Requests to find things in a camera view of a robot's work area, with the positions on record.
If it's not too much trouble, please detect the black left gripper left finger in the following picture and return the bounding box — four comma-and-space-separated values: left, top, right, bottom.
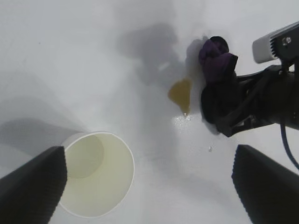
0, 146, 68, 224

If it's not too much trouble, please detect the black and purple cloth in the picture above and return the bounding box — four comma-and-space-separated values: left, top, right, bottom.
198, 35, 241, 133

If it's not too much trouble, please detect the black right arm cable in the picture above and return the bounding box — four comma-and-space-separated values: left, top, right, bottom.
279, 123, 299, 170

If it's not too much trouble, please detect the brown liquid spill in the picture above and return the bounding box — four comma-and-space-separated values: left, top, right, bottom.
167, 78, 193, 115

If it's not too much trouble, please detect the white paper cup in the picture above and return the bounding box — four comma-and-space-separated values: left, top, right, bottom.
57, 131, 135, 219

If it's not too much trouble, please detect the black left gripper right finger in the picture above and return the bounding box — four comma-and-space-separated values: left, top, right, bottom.
231, 144, 299, 224

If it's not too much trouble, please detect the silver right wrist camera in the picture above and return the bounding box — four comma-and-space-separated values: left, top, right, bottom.
252, 21, 299, 70

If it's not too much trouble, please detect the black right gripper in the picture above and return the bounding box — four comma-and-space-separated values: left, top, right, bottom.
202, 66, 299, 138

